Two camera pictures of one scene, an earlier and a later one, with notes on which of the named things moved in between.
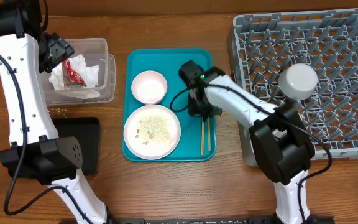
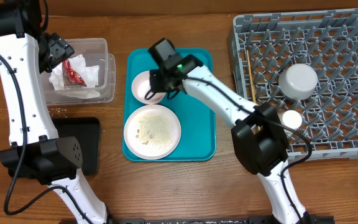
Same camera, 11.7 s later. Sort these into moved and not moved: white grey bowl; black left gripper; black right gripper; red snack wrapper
Moved: black right gripper
Not moved: black left gripper; white grey bowl; red snack wrapper
